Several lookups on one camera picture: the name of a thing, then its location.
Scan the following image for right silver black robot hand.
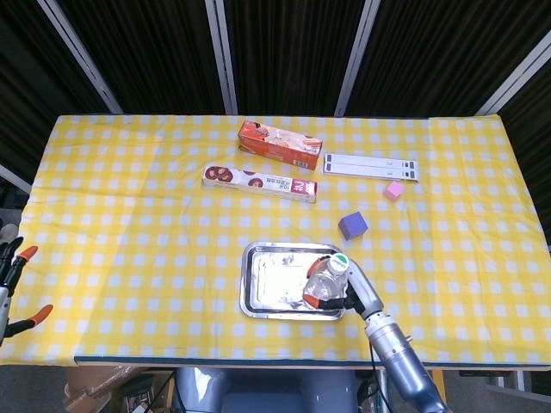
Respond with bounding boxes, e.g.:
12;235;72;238
302;254;386;322

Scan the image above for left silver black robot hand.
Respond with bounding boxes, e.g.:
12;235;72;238
0;236;55;343

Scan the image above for transparent plastic bottle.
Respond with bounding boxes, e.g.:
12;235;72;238
302;253;350;305

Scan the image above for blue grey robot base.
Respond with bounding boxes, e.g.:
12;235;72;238
173;367;361;413

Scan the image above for stainless steel rectangular tray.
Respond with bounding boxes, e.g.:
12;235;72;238
239;241;350;322

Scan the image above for purple foam cube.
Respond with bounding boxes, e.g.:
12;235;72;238
337;211;369;241

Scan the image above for pink foam cube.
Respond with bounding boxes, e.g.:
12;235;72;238
382;180;405;201

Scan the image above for yellow white checkered tablecloth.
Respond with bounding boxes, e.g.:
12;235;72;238
0;114;551;367

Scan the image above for yellow table leg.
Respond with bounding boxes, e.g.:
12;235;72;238
431;369;447;408

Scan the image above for white flat rectangular box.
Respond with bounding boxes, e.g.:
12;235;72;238
322;153;421;182

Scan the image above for brown cardboard box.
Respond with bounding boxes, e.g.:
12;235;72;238
63;365;173;413

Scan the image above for long white baking paper box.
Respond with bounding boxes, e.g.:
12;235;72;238
201;165;319;204

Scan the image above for orange snack box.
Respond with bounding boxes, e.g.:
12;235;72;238
238;120;324;170

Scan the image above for white aluminium frame post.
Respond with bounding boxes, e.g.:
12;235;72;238
475;32;551;116
334;0;382;116
36;0;124;115
204;0;238;115
0;163;32;194

